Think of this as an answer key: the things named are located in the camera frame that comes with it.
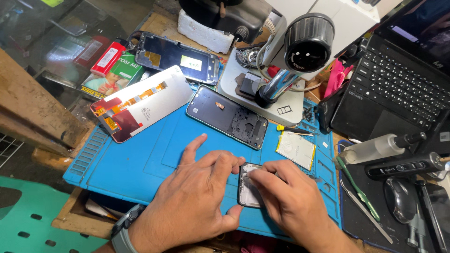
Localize red lighter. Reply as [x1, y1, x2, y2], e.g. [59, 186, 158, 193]
[90, 41, 127, 78]

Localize grey metal hand tool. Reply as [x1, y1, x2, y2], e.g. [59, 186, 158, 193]
[407, 203, 429, 249]

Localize green toothbrush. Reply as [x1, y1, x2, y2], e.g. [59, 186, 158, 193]
[335, 156, 381, 222]

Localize black desk pad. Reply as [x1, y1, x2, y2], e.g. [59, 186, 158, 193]
[337, 139, 450, 253]

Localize white phone display panel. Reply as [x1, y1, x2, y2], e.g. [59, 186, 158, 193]
[90, 65, 194, 144]

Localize small black phone frame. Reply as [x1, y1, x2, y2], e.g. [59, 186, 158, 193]
[237, 162, 269, 209]

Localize clear bottle black nozzle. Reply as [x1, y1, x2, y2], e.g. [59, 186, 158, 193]
[332, 132, 427, 166]

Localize dark grey phone back housing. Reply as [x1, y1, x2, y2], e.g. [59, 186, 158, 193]
[186, 85, 269, 150]

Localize black round appliance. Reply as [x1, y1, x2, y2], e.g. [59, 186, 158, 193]
[178, 0, 273, 44]

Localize white styrofoam block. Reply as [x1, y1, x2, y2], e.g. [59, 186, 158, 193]
[177, 8, 235, 54]

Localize yellow-handled small screwdriver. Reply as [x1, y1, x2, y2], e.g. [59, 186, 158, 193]
[276, 124, 319, 136]

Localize small black phone battery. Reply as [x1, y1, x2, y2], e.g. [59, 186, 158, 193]
[240, 72, 263, 98]

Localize black phone frame yellow sticker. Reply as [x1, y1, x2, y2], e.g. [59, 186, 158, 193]
[135, 32, 221, 86]

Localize wooden plank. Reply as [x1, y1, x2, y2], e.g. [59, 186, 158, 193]
[0, 48, 89, 157]

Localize black computer mouse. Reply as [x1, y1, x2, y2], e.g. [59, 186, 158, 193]
[383, 176, 418, 224]

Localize person's left hand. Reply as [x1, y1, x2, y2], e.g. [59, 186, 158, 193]
[129, 133, 246, 253]

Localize white stereo microscope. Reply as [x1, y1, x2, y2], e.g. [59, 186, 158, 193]
[217, 0, 381, 127]

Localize pink plastic tool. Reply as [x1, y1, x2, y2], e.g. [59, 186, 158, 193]
[323, 58, 354, 99]

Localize green plastic stool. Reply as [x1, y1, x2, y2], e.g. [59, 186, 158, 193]
[0, 175, 109, 253]

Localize black smartphone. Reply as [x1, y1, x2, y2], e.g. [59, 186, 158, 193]
[316, 84, 348, 133]

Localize person's right hand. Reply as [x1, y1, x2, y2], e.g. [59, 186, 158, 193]
[247, 160, 340, 244]

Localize blue silicone repair mat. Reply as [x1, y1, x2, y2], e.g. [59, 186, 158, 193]
[63, 82, 342, 243]

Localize black electric screwdriver pen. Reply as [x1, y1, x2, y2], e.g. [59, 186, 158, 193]
[364, 151, 446, 181]

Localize white wire rack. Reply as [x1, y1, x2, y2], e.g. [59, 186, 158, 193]
[0, 133, 24, 170]

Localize silver pouch phone battery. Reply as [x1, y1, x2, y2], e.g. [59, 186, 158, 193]
[275, 131, 316, 171]

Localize black laptop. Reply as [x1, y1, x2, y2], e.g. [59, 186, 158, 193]
[330, 0, 450, 143]

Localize grey wristwatch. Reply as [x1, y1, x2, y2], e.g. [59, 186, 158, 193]
[110, 204, 147, 253]

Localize glass display cabinet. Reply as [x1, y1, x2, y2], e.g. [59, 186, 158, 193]
[0, 0, 150, 106]

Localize green cigarette pack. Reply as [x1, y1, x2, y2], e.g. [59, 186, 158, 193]
[80, 52, 145, 100]

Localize metal tweezers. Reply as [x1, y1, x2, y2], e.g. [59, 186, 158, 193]
[340, 179, 394, 244]

